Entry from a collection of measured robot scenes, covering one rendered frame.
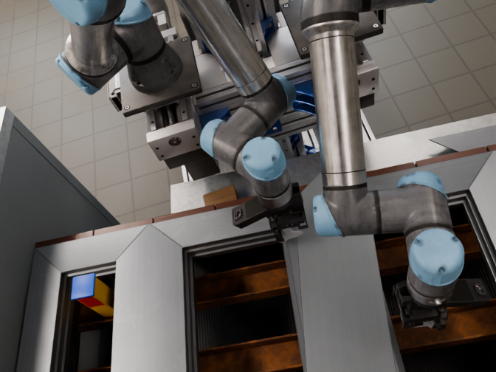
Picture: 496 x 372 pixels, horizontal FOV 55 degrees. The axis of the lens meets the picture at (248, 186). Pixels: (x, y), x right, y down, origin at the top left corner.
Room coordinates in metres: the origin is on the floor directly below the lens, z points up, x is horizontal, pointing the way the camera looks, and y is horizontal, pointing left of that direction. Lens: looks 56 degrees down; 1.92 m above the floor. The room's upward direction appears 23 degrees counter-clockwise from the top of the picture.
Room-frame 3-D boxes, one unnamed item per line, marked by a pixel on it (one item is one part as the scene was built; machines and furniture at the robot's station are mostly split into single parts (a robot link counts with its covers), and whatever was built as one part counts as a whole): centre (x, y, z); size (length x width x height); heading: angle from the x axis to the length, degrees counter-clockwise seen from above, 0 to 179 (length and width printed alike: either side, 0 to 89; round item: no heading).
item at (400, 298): (0.24, -0.21, 1.02); 0.09 x 0.08 x 0.12; 77
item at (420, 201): (0.34, -0.24, 1.17); 0.11 x 0.11 x 0.08; 68
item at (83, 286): (0.63, 0.48, 0.88); 0.06 x 0.06 x 0.02; 77
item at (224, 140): (0.63, -0.01, 1.17); 0.11 x 0.11 x 0.08; 30
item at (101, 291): (0.63, 0.48, 0.78); 0.05 x 0.05 x 0.19; 77
